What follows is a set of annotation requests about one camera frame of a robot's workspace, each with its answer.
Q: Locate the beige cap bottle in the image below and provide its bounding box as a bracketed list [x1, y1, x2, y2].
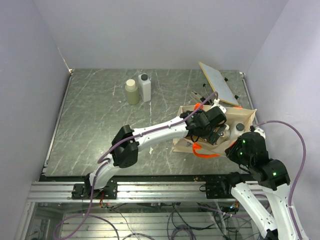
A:
[125, 79, 139, 105]

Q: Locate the white board wooden edge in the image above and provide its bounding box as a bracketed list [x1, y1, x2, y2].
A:
[198, 61, 240, 107]

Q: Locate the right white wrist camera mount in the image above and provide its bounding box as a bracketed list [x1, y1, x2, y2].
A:
[250, 125, 266, 139]

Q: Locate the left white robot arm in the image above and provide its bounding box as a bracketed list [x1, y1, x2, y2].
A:
[84, 106, 227, 199]

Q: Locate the beige canvas tote bag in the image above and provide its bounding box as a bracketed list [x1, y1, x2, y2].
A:
[172, 107, 256, 159]

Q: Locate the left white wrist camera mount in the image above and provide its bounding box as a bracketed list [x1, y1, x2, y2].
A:
[211, 98, 227, 114]

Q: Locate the aluminium rail frame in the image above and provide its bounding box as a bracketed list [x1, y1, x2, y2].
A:
[14, 69, 298, 240]

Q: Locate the small grey black device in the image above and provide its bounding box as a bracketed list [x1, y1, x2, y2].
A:
[190, 90, 205, 103]

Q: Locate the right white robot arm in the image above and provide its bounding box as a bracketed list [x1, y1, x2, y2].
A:
[213, 131, 308, 240]

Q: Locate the white bottle grey cap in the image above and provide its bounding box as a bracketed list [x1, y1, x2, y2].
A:
[224, 122, 245, 142]
[138, 73, 152, 102]

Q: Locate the clear silver top bottle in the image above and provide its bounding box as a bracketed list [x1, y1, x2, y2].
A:
[218, 131, 228, 141]

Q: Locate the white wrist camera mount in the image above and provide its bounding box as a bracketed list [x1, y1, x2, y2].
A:
[211, 98, 227, 114]
[250, 125, 266, 139]

